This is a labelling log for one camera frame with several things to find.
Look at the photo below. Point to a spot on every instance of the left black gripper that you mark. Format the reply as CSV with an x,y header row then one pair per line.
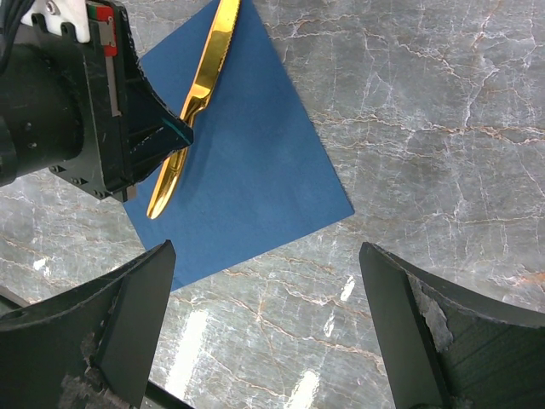
x,y
88,112

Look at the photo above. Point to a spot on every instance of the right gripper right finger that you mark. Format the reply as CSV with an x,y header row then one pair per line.
x,y
445,346

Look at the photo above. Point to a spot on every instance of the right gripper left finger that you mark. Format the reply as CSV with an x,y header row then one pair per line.
x,y
92,346

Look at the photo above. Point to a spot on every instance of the dark blue paper napkin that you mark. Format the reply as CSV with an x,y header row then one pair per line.
x,y
257,175

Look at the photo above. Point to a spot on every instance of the gold knife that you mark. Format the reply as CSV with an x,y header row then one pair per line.
x,y
209,69

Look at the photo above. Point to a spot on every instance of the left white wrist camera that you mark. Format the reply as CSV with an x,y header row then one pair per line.
x,y
57,12

